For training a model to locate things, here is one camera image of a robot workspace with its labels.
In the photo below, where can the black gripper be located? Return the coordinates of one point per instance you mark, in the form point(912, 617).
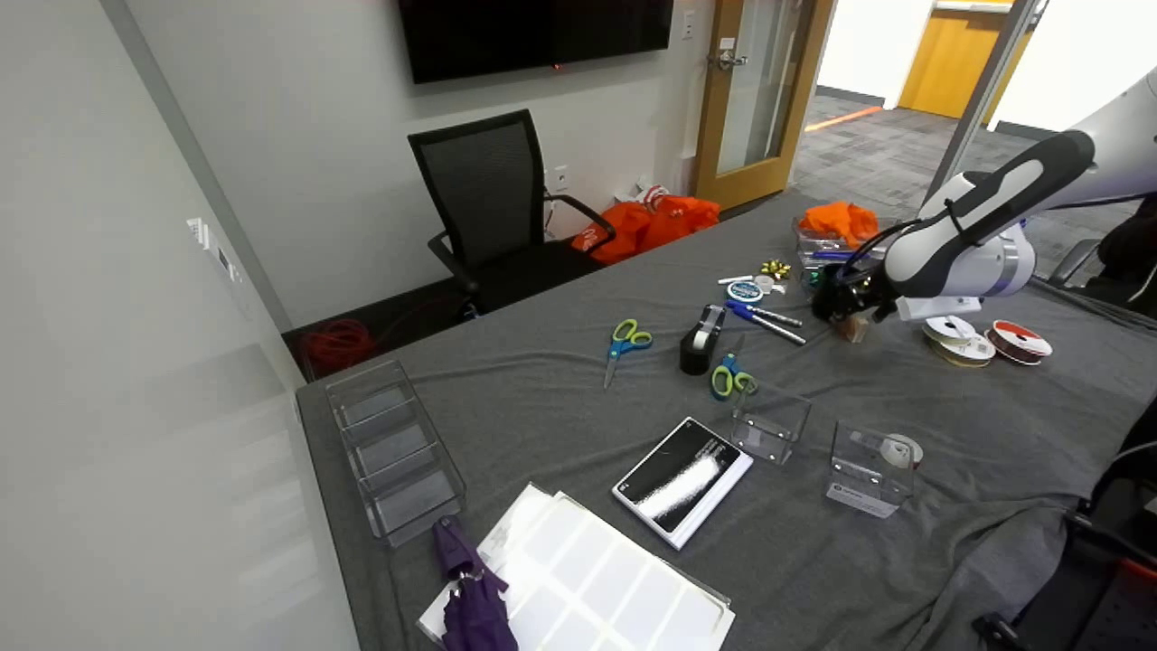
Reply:
point(847, 291)

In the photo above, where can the small wooden block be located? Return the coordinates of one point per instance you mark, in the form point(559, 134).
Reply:
point(856, 326)

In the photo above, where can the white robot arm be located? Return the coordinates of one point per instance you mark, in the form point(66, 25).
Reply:
point(967, 241)

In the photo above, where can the clear square plastic container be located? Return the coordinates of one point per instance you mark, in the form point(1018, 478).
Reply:
point(863, 478)

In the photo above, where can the orange fabric bundle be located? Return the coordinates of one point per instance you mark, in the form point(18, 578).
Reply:
point(844, 221)

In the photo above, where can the silver blue marker left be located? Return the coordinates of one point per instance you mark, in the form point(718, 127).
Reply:
point(769, 319)

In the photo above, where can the blue white tape roll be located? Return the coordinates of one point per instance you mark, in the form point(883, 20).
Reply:
point(751, 289)

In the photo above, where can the white ribbon spool upper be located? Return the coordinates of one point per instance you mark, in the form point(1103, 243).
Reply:
point(958, 339)

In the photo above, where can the black tape dispenser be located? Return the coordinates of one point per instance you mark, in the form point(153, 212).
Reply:
point(695, 349)

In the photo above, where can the small white tape roll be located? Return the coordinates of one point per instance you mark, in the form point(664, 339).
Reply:
point(899, 449)

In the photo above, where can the red and white ribbon spool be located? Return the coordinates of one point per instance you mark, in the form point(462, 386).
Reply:
point(1018, 343)

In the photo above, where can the orange bag on floor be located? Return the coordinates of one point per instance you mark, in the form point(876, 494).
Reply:
point(645, 225)

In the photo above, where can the green blue scissors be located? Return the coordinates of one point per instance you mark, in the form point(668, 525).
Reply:
point(622, 343)

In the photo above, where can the wooden door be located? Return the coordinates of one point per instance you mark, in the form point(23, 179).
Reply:
point(761, 74)

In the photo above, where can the black white tablet box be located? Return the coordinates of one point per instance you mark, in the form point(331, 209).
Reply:
point(682, 478)

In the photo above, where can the black office chair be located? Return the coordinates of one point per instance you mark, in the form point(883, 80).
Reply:
point(489, 192)

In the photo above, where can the white label sheets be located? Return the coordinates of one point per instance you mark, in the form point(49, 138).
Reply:
point(577, 585)

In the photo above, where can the clear empty organizer tray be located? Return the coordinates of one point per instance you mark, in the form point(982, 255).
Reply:
point(394, 454)

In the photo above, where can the purple cloth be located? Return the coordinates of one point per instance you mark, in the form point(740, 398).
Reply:
point(475, 613)

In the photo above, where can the blue handled scissors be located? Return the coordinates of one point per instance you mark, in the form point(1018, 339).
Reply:
point(728, 378)

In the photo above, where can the wall mounted television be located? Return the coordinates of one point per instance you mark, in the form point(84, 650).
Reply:
point(475, 37)

